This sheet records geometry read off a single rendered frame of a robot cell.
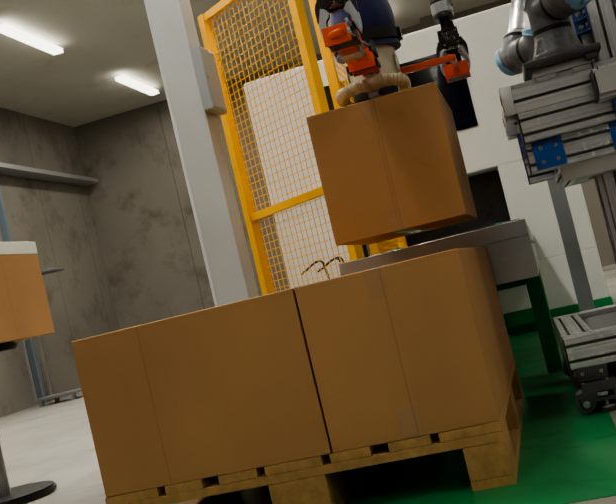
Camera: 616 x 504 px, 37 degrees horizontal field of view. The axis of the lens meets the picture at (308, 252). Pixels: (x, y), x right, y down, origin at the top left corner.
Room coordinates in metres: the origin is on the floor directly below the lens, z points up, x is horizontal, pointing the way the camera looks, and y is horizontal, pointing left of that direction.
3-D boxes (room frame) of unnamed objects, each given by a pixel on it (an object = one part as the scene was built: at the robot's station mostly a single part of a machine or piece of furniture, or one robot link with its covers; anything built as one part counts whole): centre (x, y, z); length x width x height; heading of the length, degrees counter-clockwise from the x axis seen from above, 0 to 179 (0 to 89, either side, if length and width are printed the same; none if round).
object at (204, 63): (4.30, 0.27, 1.62); 0.20 x 0.05 x 0.30; 166
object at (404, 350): (2.78, 0.01, 0.34); 1.20 x 1.00 x 0.40; 166
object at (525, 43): (3.25, -0.98, 1.20); 0.13 x 0.12 x 0.14; 29
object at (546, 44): (2.76, -0.88, 1.09); 0.15 x 0.15 x 0.10
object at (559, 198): (3.80, -1.06, 0.50); 0.07 x 0.07 x 1.00; 76
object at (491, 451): (2.78, 0.01, 0.07); 1.20 x 1.00 x 0.14; 166
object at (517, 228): (3.36, -0.44, 0.58); 0.70 x 0.03 x 0.06; 76
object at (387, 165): (3.00, -0.35, 0.85); 0.60 x 0.40 x 0.40; 167
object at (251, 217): (4.51, 0.02, 1.05); 0.87 x 0.10 x 2.10; 38
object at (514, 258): (3.36, -0.44, 0.48); 0.70 x 0.03 x 0.15; 76
